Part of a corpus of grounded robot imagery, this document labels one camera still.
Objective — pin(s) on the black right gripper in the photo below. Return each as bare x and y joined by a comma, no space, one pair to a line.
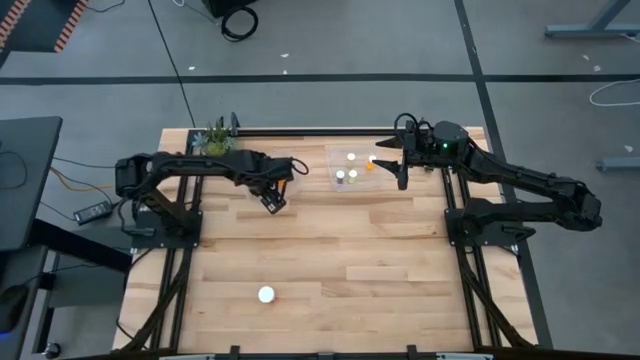
419,152

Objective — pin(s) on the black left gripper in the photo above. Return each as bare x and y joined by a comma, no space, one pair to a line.
270,172

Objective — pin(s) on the orange pill bottle white cap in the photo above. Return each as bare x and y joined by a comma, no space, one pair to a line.
282,185

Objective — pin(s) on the yellow-green pill bottle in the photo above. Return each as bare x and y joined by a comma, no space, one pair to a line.
353,174

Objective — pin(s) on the teal bottle pink pills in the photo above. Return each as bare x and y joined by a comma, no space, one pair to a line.
340,175

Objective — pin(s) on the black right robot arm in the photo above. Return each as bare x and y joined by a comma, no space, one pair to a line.
525,185

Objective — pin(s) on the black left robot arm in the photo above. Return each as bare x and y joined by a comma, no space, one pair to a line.
200,165

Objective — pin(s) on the small green potted plant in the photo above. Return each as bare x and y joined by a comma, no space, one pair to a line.
216,140

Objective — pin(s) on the black power adapter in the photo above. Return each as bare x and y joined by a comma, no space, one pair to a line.
93,212

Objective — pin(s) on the black box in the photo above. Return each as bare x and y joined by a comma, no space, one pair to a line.
225,6

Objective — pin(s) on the grey table leg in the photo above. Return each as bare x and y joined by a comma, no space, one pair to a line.
590,31
620,164

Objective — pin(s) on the black desk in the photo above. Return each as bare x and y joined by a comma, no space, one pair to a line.
25,180

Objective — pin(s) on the black chair caster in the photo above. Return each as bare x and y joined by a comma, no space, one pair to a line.
52,350

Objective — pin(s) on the black orange striped ramp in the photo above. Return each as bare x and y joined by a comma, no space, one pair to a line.
67,30

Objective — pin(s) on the black computer mouse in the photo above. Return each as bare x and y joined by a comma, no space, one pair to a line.
11,307

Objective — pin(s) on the black aluminium table frame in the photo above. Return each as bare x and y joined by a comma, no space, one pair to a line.
300,132

